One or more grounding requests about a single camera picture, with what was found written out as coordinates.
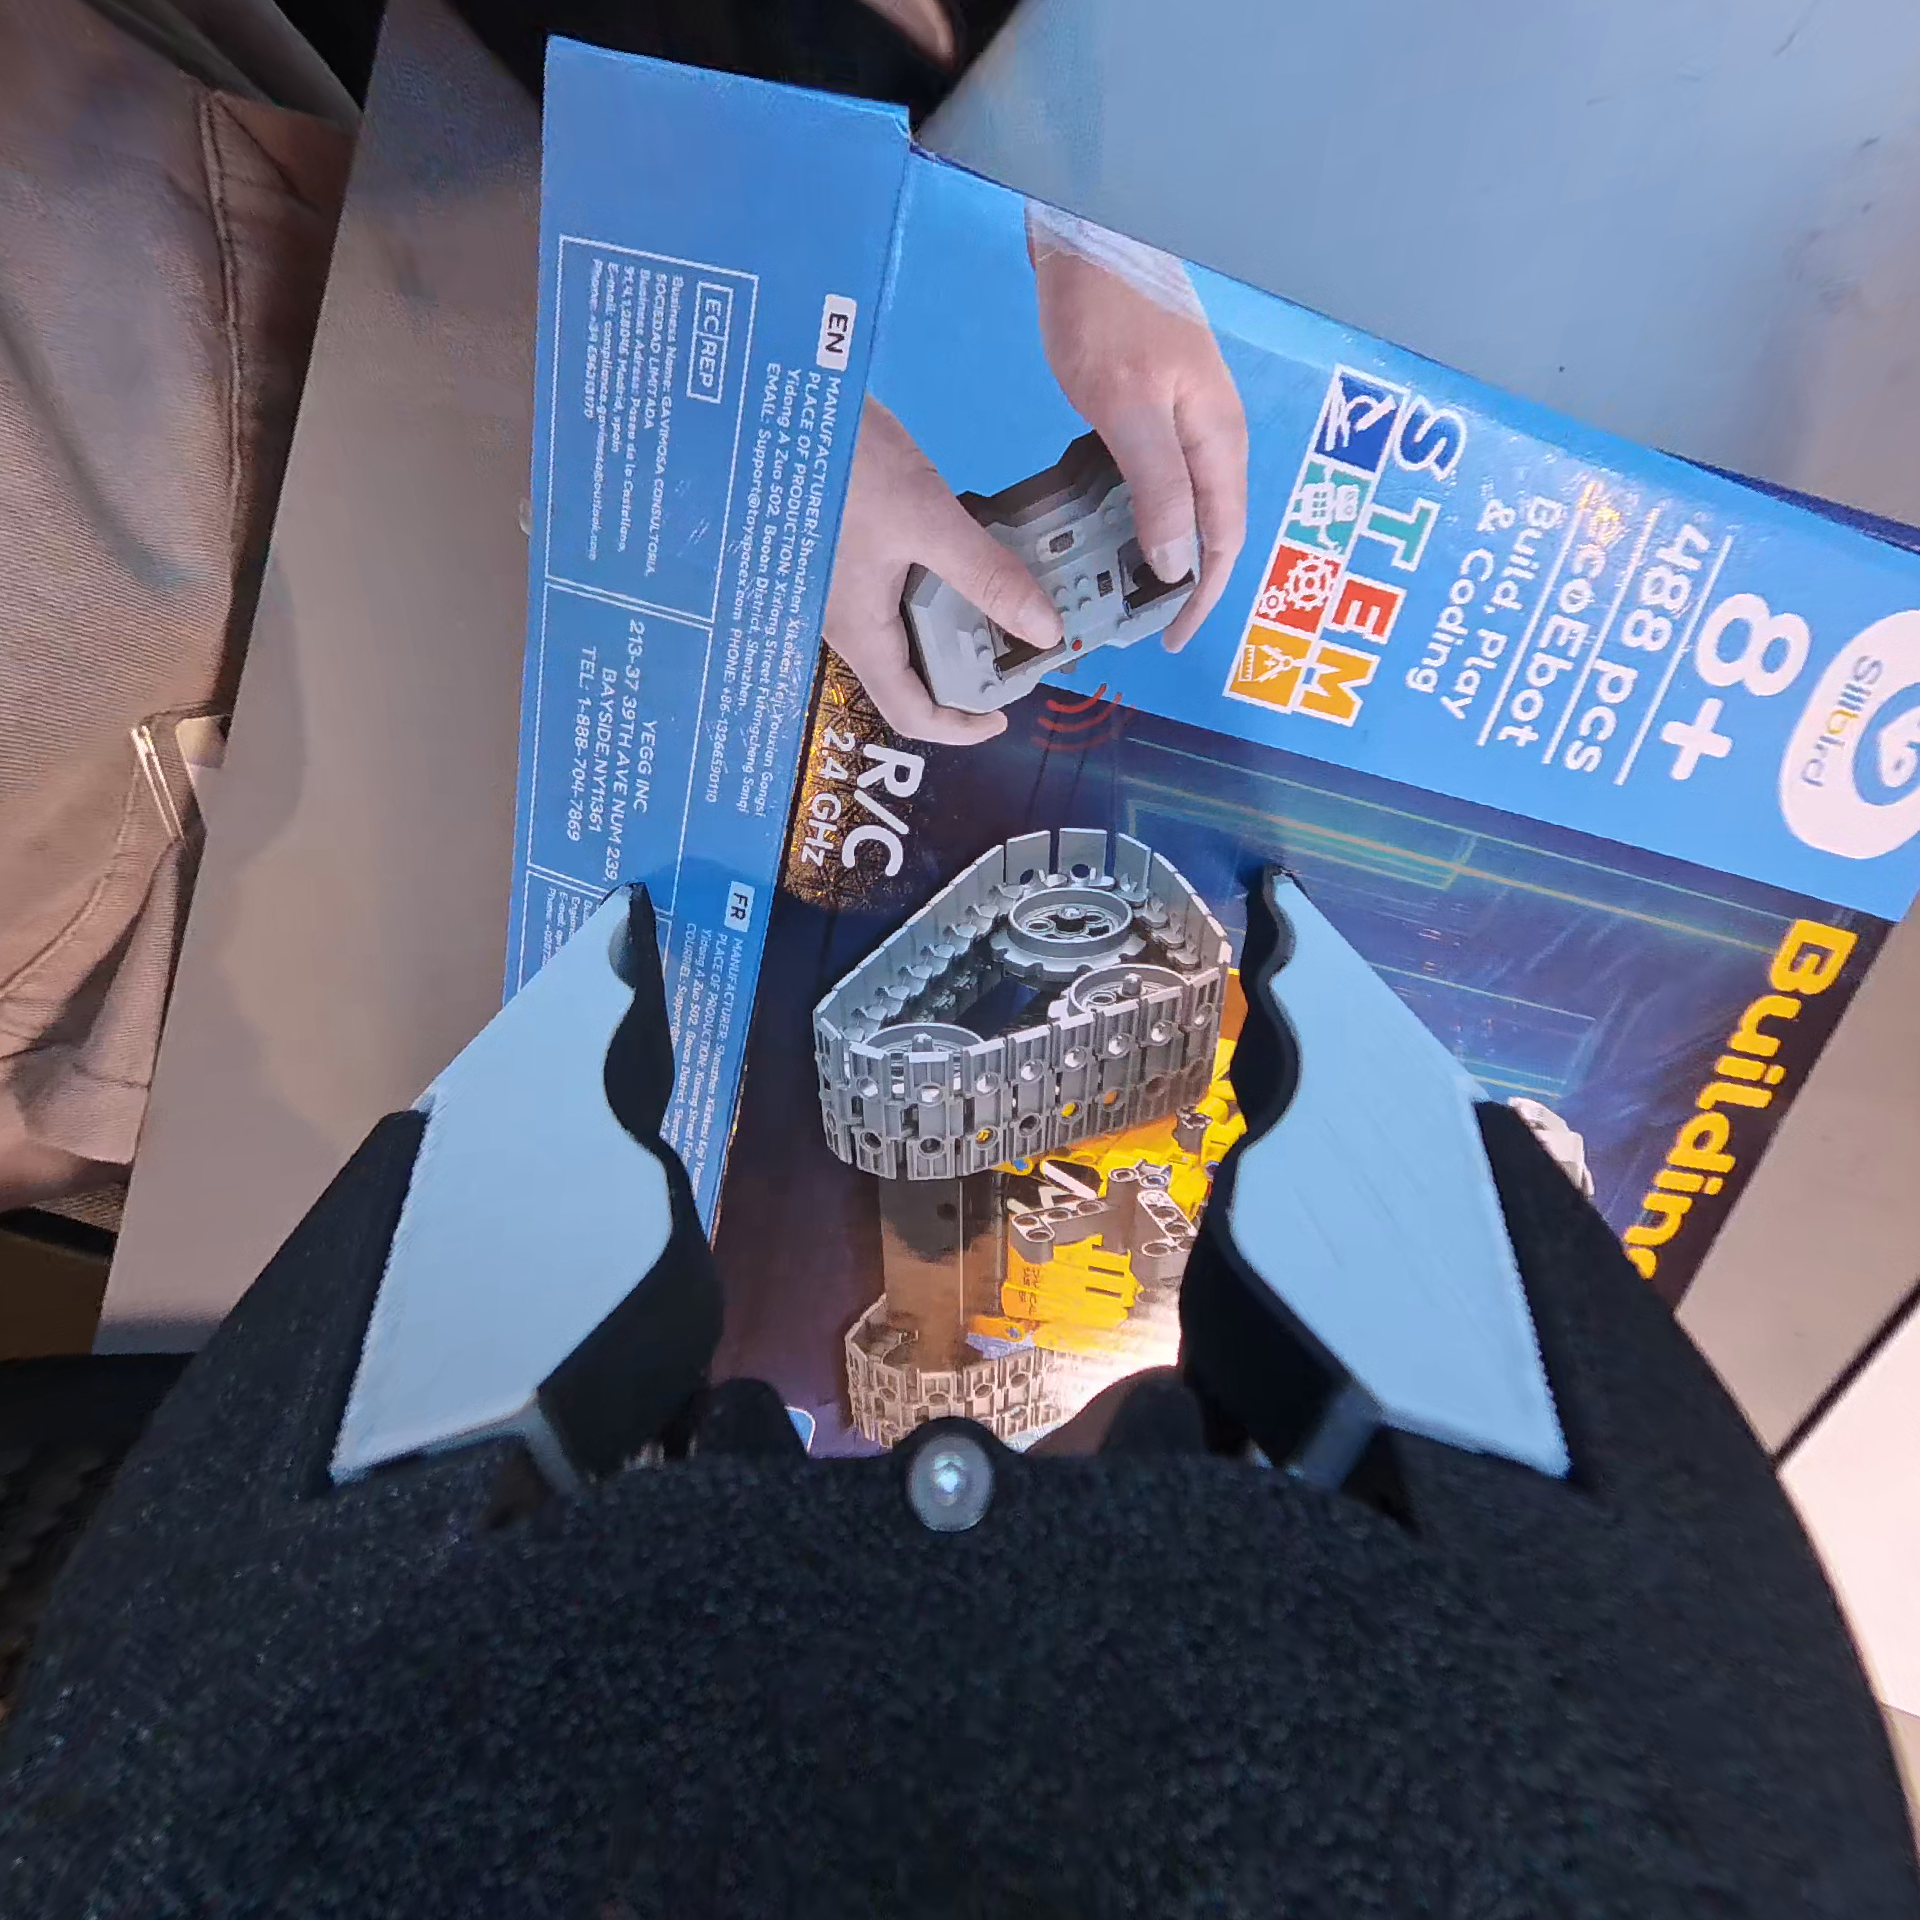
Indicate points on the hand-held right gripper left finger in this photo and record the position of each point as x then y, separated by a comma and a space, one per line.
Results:
495, 1230

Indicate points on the blue cardboard kit box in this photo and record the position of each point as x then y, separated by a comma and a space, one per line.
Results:
1201, 599

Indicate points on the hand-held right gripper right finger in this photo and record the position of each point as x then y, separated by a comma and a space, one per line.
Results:
1396, 1230

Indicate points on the grey desk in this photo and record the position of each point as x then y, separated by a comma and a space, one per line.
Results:
389, 750

